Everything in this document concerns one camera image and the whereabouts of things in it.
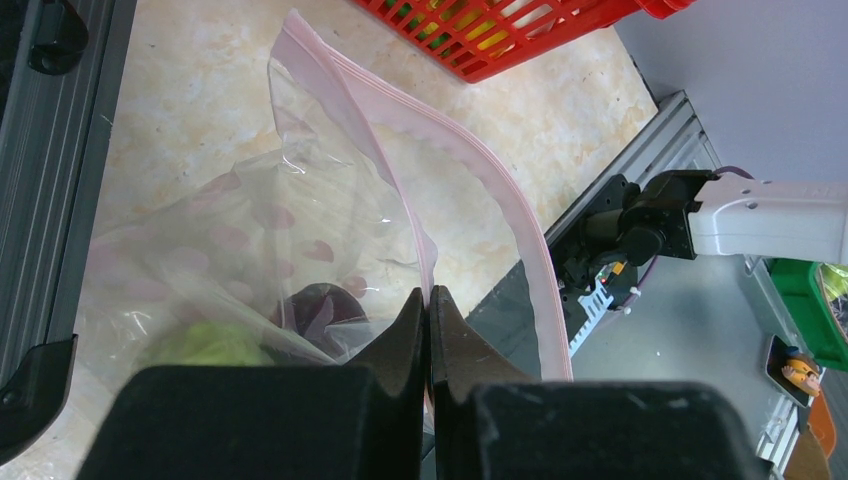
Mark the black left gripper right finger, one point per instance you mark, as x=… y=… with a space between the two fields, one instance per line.
x=493 y=422

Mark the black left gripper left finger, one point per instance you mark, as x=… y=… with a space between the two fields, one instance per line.
x=361 y=420

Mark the dark purple eggplant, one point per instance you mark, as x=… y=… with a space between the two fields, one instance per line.
x=317 y=310

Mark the green cabbage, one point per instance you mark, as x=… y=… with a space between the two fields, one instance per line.
x=206 y=344

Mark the clear zip top bag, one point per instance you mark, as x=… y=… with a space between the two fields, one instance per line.
x=371 y=190

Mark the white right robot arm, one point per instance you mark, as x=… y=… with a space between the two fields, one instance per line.
x=717 y=215

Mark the small toy figure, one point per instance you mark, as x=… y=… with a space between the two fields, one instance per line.
x=803 y=374

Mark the green storage bin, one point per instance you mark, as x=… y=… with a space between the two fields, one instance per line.
x=815 y=295

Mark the red plastic basket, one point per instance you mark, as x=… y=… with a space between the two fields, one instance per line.
x=477 y=39

